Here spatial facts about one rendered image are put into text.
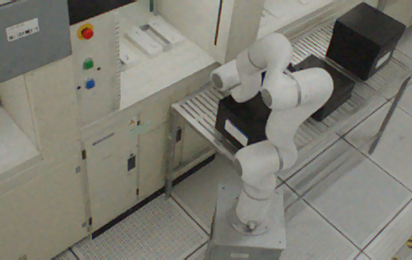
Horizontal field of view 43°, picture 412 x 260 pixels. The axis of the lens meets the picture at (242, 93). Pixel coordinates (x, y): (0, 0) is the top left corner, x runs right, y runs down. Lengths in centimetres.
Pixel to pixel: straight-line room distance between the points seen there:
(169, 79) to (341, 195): 139
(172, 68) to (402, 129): 193
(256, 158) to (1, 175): 97
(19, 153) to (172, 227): 108
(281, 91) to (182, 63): 114
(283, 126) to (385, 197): 185
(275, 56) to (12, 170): 114
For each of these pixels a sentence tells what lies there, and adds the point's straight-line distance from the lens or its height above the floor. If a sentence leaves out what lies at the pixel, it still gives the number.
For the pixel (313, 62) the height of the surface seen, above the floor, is 86.
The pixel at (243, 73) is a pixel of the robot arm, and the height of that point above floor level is 136.
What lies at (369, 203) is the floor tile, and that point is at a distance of 330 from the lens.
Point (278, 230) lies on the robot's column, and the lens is 210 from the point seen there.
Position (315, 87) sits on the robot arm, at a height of 154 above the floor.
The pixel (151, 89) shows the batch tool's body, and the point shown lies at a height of 87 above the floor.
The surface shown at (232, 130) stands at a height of 84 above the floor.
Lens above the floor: 251
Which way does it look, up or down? 43 degrees down
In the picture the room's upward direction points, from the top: 12 degrees clockwise
